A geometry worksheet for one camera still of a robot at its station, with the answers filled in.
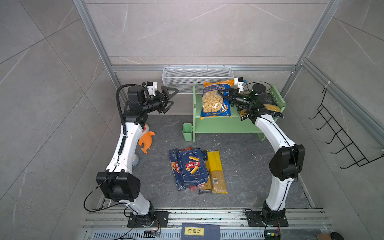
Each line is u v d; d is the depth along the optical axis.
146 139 1.01
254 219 0.73
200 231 0.69
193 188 0.82
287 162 0.51
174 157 0.93
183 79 0.94
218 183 0.83
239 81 0.73
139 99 0.55
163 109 0.70
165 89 0.61
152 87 0.66
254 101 0.65
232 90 0.71
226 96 0.72
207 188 0.81
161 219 0.73
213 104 0.74
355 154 0.60
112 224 0.73
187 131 1.06
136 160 0.92
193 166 0.82
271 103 0.81
